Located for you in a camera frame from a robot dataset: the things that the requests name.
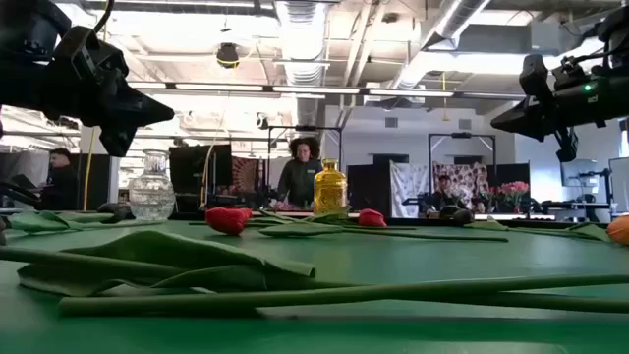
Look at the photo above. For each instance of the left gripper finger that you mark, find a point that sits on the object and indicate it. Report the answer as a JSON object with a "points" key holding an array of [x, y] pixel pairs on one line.
{"points": [[120, 142], [137, 108]]}

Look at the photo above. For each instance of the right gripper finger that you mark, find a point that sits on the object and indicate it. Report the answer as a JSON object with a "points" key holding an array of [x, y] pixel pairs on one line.
{"points": [[567, 147], [533, 118]]}

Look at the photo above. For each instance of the orange tulip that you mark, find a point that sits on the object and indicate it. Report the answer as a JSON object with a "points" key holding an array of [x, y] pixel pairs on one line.
{"points": [[172, 304], [620, 231]]}

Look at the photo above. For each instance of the black tulip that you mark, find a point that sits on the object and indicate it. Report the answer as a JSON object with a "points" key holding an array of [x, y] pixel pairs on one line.
{"points": [[147, 253], [115, 211]]}

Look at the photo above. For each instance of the red tulip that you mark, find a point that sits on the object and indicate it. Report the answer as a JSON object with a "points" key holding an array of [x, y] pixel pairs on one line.
{"points": [[225, 221], [245, 213], [372, 218]]}

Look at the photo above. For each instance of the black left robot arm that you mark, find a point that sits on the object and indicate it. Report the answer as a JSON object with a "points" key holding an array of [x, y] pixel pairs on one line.
{"points": [[24, 24]]}

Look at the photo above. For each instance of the clear glass vase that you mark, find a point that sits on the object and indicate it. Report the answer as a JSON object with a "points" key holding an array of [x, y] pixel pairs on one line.
{"points": [[151, 194]]}

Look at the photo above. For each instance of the yellow glass vase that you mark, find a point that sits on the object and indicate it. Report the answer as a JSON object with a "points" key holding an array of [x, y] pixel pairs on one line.
{"points": [[330, 189]]}

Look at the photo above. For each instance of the white pillar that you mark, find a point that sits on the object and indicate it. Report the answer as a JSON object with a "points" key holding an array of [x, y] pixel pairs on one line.
{"points": [[98, 140]]}

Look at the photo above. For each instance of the computer monitor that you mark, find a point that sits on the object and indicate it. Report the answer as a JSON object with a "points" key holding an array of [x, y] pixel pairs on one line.
{"points": [[620, 184], [579, 172]]}

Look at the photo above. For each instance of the black divider panel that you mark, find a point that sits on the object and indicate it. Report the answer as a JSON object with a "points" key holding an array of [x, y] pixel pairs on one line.
{"points": [[368, 192], [511, 172], [98, 182]]}

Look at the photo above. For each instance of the pink tulip bouquet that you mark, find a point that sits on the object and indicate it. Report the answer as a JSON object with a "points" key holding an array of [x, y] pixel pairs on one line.
{"points": [[515, 189]]}

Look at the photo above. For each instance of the person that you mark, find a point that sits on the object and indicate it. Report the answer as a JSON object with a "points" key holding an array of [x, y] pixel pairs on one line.
{"points": [[297, 182], [61, 187], [444, 194]]}

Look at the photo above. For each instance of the floral patterned cloth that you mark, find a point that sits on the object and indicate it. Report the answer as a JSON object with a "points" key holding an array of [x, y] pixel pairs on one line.
{"points": [[467, 179]]}

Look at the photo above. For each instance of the small domed object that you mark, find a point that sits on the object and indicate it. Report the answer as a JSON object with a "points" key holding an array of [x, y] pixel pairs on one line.
{"points": [[457, 216]]}

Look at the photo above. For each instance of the mandala tapestry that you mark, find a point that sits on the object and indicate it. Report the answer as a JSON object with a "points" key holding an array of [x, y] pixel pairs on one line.
{"points": [[244, 174]]}

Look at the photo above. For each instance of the white patterned cloth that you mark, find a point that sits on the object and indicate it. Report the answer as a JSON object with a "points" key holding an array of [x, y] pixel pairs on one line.
{"points": [[408, 187]]}

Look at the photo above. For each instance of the long ceiling light strip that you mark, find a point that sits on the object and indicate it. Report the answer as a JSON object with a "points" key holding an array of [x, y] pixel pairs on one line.
{"points": [[314, 90]]}

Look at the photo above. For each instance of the green table mat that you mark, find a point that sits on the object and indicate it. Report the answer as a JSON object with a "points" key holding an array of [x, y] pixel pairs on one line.
{"points": [[393, 260]]}

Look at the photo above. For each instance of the ribbed silver ceiling duct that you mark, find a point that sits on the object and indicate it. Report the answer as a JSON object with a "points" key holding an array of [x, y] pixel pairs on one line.
{"points": [[302, 39]]}

